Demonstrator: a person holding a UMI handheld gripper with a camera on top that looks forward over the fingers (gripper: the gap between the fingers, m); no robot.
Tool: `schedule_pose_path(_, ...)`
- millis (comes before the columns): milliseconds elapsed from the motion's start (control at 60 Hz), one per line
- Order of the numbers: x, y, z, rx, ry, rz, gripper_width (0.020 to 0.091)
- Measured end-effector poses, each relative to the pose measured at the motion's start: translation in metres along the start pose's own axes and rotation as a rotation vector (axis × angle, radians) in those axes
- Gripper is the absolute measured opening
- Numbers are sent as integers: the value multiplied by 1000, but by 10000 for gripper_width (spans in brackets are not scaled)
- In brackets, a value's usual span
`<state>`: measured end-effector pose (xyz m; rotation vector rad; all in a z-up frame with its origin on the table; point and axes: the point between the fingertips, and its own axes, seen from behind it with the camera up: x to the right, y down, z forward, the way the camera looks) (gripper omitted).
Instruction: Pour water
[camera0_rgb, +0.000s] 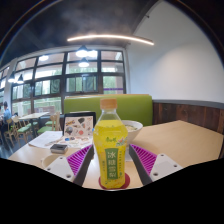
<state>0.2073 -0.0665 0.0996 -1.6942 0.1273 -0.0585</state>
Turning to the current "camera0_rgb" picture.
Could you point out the group of green-seated wooden chairs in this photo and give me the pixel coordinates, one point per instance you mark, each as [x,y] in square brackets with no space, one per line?
[23,129]

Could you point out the long linear ceiling light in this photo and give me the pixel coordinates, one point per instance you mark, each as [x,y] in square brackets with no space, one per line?
[110,36]

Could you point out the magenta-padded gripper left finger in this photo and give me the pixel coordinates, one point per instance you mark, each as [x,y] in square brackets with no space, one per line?
[63,166]

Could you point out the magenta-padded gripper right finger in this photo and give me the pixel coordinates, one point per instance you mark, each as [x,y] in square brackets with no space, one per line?
[161,165]

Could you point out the person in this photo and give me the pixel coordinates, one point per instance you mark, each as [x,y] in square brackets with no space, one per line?
[6,113]

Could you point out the wooden dining table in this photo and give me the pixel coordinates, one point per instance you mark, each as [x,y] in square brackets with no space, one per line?
[33,115]

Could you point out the white bowl of food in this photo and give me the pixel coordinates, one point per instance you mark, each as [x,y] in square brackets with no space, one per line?
[134,128]

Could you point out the sticker-printed paper sheet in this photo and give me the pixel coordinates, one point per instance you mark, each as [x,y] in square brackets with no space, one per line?
[76,140]

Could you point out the small black box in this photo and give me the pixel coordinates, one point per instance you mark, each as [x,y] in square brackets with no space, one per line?
[59,148]

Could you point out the yellow drink bottle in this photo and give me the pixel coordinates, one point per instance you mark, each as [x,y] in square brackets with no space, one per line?
[110,143]

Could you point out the green upholstered bench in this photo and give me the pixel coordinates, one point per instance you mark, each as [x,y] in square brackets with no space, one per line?
[133,108]

